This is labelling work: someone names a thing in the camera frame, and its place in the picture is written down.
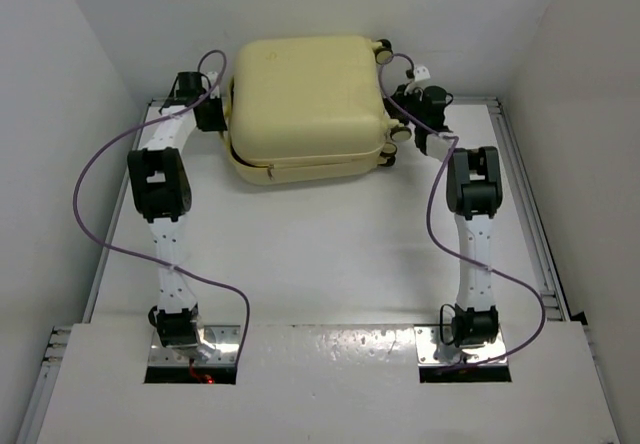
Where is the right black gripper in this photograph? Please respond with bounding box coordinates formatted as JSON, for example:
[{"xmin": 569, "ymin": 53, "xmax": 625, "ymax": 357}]
[{"xmin": 388, "ymin": 82, "xmax": 429, "ymax": 127}]

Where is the cream yellow hard-shell suitcase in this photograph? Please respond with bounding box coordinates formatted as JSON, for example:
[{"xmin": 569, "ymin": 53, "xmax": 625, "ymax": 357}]
[{"xmin": 226, "ymin": 35, "xmax": 412, "ymax": 185}]

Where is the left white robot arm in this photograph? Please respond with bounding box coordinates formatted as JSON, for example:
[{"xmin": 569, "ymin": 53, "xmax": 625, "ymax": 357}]
[{"xmin": 127, "ymin": 71, "xmax": 226, "ymax": 360}]

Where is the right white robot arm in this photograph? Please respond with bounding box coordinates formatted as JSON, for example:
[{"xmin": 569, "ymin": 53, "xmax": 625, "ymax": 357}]
[{"xmin": 386, "ymin": 84, "xmax": 503, "ymax": 348}]

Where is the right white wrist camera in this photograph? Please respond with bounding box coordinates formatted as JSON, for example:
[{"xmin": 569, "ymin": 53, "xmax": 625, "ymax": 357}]
[{"xmin": 405, "ymin": 65, "xmax": 431, "ymax": 94}]

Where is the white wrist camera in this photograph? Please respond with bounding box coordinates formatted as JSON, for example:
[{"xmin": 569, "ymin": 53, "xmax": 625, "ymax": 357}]
[
  {"xmin": 205, "ymin": 71, "xmax": 224, "ymax": 99},
  {"xmin": 405, "ymin": 65, "xmax": 431, "ymax": 94}
]

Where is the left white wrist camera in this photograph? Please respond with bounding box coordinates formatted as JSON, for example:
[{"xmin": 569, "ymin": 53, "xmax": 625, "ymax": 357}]
[{"xmin": 205, "ymin": 71, "xmax": 224, "ymax": 99}]

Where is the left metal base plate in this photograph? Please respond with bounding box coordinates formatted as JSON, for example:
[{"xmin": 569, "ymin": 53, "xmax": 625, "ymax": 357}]
[{"xmin": 147, "ymin": 325, "xmax": 241, "ymax": 368}]

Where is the metal base plate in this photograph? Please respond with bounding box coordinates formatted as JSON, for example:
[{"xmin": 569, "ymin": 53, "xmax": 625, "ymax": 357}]
[
  {"xmin": 147, "ymin": 325, "xmax": 241, "ymax": 368},
  {"xmin": 414, "ymin": 325, "xmax": 508, "ymax": 369}
]

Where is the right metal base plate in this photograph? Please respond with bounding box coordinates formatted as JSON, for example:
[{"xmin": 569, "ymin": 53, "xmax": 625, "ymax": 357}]
[{"xmin": 414, "ymin": 325, "xmax": 508, "ymax": 369}]

